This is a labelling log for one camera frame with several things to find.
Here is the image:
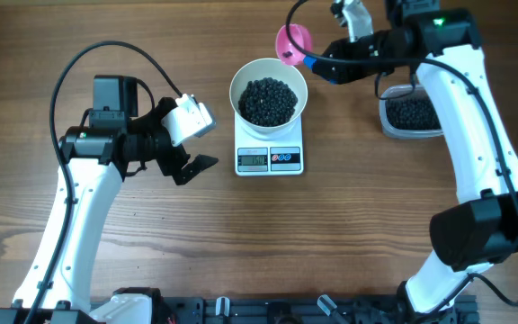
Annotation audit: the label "right black cable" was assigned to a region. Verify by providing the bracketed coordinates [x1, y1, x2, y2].
[284, 0, 518, 308]

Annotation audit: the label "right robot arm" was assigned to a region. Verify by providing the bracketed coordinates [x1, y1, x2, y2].
[307, 1, 518, 323]

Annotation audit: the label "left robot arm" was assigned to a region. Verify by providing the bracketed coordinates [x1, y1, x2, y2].
[0, 76, 218, 323]

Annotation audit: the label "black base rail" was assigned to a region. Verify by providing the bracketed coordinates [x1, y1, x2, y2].
[87, 294, 480, 324]

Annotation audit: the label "clear plastic container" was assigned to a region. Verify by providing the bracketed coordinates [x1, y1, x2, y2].
[379, 85, 443, 140]

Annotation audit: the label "left black cable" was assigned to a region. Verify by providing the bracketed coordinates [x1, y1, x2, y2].
[22, 40, 183, 324]

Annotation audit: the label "black beans in container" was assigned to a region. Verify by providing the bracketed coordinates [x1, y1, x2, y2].
[386, 97, 441, 131]

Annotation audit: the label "white digital kitchen scale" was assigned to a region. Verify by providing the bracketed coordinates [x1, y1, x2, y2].
[235, 116, 304, 176]

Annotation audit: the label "black beans in bowl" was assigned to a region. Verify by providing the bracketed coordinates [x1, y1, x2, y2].
[238, 77, 298, 127]

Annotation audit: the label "black cable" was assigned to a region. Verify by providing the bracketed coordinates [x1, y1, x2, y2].
[22, 40, 183, 324]
[284, 0, 518, 308]

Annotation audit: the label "pink scoop blue handle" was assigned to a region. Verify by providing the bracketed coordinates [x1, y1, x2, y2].
[275, 23, 337, 84]

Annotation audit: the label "white bowl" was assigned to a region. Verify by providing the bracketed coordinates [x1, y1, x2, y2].
[229, 58, 308, 133]

